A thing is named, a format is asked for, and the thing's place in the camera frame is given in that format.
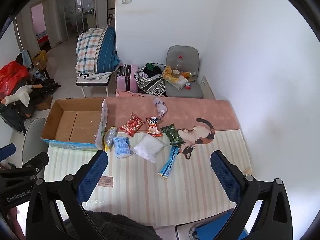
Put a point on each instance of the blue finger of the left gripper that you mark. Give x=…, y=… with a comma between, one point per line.
x=7, y=151

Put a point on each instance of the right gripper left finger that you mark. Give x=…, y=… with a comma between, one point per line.
x=44, y=220

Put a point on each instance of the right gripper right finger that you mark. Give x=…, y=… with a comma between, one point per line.
x=274, y=219

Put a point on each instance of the yellow silver snack bag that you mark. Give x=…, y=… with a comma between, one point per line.
x=108, y=138

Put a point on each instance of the light blue tissue pack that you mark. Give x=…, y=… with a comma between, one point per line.
x=121, y=147

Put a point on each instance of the long blue snack packet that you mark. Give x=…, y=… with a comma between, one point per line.
x=167, y=168

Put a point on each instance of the red snack packet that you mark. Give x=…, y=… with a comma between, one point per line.
x=133, y=125

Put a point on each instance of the white soft tissue pack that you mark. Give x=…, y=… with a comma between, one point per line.
x=148, y=147

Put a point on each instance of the green snack packet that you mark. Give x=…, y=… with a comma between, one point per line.
x=173, y=135

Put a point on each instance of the orange cartoon snack packet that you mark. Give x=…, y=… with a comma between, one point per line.
x=153, y=129

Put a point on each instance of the lilac cloth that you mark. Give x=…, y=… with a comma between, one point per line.
x=161, y=107

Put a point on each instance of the person hand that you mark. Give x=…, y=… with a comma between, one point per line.
x=16, y=228

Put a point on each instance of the grey round chair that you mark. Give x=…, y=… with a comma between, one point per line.
x=33, y=144

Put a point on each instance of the black stroller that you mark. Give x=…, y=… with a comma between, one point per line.
x=15, y=114

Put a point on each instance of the white goose plush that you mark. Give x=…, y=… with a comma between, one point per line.
x=22, y=95

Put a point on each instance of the small brown cardboard box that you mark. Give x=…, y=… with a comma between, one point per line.
x=45, y=104

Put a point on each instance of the blue folder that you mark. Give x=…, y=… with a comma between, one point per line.
x=210, y=230

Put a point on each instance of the black fluffy garment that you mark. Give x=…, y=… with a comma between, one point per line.
x=110, y=226

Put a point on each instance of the red plastic bag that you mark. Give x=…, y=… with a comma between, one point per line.
x=10, y=75

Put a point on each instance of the open cardboard box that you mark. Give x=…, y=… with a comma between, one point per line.
x=76, y=124

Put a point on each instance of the white bench stool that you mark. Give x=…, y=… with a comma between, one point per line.
x=102, y=80

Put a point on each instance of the pink folded bag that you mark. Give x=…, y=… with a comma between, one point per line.
x=125, y=93

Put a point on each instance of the blue folded quilt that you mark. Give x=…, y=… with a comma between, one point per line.
x=108, y=59

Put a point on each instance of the plaid folded quilt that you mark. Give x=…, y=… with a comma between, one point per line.
x=87, y=50

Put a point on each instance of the pink suitcase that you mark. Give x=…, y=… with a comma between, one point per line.
x=125, y=77

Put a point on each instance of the black white patterned bag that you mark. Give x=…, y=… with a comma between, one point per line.
x=149, y=79

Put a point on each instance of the yellow tissue package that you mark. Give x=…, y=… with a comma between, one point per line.
x=178, y=82

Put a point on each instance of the clear plastic bottle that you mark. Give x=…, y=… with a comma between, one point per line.
x=179, y=63

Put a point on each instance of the grey cushioned chair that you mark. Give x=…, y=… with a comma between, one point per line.
x=190, y=70

